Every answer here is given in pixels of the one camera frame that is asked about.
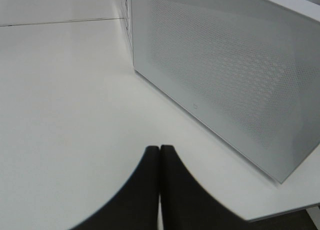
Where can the white microwave oven body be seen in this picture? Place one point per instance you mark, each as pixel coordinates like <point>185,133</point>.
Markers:
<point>126,13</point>

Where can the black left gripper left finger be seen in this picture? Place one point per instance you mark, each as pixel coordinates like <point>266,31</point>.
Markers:
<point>136,204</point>

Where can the white microwave door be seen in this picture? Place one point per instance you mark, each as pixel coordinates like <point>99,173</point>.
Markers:
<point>249,70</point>

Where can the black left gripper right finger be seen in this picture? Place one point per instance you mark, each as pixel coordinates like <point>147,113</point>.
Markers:
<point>185,204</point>

